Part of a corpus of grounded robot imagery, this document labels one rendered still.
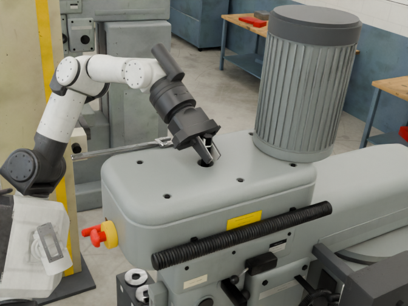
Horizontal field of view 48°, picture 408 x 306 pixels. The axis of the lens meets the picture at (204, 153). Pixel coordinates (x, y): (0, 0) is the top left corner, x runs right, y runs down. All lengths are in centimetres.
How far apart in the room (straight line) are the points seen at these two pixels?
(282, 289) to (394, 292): 32
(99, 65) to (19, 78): 148
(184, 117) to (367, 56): 534
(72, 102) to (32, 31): 135
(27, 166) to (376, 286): 89
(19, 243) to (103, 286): 215
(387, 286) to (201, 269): 40
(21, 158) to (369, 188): 93
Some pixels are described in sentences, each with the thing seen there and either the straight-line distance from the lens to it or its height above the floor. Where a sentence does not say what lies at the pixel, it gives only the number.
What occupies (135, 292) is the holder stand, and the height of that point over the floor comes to 110.
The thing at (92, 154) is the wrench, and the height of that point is 190.
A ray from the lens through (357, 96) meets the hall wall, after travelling 641.
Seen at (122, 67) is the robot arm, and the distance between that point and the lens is 114.
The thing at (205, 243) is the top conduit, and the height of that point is 180.
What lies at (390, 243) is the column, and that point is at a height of 156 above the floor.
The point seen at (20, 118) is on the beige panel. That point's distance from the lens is 274.
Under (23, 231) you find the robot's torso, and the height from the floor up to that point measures 163.
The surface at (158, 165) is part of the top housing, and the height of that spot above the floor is 189.
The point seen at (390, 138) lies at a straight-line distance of 551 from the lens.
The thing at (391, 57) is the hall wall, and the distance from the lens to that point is 603.
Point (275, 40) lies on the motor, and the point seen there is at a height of 216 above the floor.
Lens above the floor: 241
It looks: 29 degrees down
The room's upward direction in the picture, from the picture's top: 4 degrees clockwise
